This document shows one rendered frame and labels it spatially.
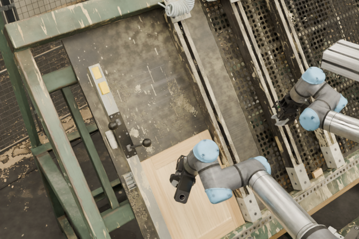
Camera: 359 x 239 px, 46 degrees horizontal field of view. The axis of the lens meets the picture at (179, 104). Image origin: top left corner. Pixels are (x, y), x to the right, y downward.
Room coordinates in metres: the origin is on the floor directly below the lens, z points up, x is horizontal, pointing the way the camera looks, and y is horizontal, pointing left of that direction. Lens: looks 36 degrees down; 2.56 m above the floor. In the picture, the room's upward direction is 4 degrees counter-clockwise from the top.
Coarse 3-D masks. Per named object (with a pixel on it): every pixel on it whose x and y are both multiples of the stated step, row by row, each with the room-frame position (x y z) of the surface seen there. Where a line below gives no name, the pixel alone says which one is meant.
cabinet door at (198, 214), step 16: (176, 144) 1.44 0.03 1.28; (192, 144) 1.45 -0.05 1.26; (144, 160) 1.35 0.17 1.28; (160, 160) 1.36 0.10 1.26; (176, 160) 1.39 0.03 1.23; (160, 176) 1.32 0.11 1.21; (160, 192) 1.27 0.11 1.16; (192, 192) 1.31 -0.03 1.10; (160, 208) 1.22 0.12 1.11; (176, 208) 1.24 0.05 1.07; (192, 208) 1.26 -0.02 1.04; (208, 208) 1.28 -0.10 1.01; (224, 208) 1.30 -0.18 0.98; (176, 224) 1.20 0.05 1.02; (192, 224) 1.21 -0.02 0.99; (208, 224) 1.23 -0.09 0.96; (224, 224) 1.25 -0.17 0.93; (240, 224) 1.27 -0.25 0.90
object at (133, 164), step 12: (96, 84) 1.48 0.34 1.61; (108, 96) 1.47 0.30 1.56; (108, 108) 1.43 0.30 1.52; (108, 120) 1.42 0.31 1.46; (120, 144) 1.35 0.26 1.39; (132, 156) 1.33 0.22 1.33; (132, 168) 1.29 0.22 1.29; (144, 180) 1.27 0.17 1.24; (144, 192) 1.24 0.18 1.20; (144, 204) 1.22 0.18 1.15; (156, 204) 1.22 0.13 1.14; (156, 216) 1.18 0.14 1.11; (156, 228) 1.15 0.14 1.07
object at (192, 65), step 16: (176, 0) 1.79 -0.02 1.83; (192, 0) 1.69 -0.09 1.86; (176, 32) 1.73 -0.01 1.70; (176, 48) 1.74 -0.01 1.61; (192, 48) 1.70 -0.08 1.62; (192, 64) 1.65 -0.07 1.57; (192, 80) 1.64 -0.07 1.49; (208, 96) 1.60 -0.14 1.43; (208, 112) 1.53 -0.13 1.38; (208, 128) 1.54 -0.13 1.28; (224, 128) 1.50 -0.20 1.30; (224, 144) 1.46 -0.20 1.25; (224, 160) 1.43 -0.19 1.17; (240, 192) 1.33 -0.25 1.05; (240, 208) 1.32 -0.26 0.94; (256, 208) 1.30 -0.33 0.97
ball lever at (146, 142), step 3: (147, 138) 1.31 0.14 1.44; (144, 141) 1.29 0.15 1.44; (147, 141) 1.29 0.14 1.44; (150, 141) 1.30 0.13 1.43; (138, 144) 1.32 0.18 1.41; (141, 144) 1.31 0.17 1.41; (144, 144) 1.29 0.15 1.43; (147, 144) 1.28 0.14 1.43; (150, 144) 1.29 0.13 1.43; (126, 147) 1.33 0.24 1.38; (129, 147) 1.33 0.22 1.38; (132, 147) 1.32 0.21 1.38; (129, 150) 1.32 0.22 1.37
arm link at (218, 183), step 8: (208, 168) 0.92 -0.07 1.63; (216, 168) 0.92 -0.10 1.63; (224, 168) 0.94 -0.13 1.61; (232, 168) 0.93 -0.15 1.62; (200, 176) 0.92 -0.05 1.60; (208, 176) 0.90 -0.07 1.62; (216, 176) 0.90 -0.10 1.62; (224, 176) 0.90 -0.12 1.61; (232, 176) 0.90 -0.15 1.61; (208, 184) 0.89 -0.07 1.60; (216, 184) 0.88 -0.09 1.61; (224, 184) 0.88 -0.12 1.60; (232, 184) 0.89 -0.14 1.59; (240, 184) 0.89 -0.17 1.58; (208, 192) 0.87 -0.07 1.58; (216, 192) 0.86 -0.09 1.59; (224, 192) 0.86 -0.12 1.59; (216, 200) 0.85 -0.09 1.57; (224, 200) 0.87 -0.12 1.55
